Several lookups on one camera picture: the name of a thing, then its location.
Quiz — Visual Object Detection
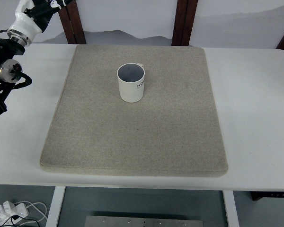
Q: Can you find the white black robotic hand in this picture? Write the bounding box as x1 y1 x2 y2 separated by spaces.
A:
7 0 71 47

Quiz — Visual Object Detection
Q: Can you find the white ribbed cup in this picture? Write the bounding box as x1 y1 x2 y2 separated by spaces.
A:
116 63 145 103

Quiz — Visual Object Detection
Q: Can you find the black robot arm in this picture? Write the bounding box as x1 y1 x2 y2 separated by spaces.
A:
0 30 32 115

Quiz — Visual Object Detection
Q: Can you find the beige felt mat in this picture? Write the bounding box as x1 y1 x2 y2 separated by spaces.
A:
40 45 228 177

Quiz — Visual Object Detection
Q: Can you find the white power strip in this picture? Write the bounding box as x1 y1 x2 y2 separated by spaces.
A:
0 201 29 226

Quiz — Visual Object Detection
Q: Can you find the white table leg left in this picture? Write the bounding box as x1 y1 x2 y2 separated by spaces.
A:
45 186 66 227

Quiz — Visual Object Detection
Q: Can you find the white table leg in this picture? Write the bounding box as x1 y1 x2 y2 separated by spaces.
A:
45 186 66 227
222 191 240 227

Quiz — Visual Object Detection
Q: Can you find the white table leg right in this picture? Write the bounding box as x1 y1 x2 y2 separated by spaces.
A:
222 191 240 227

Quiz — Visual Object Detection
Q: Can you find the dark wooden screen frame left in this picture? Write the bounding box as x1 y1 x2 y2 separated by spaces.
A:
58 0 86 44

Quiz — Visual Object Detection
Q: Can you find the dark wooden screen frame middle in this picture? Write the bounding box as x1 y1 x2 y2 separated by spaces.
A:
171 0 198 46

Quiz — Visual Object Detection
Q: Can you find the white cable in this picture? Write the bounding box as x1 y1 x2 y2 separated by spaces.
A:
11 201 48 223

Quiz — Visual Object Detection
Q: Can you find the grey metal base plate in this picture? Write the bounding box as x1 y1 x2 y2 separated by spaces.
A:
85 216 204 227

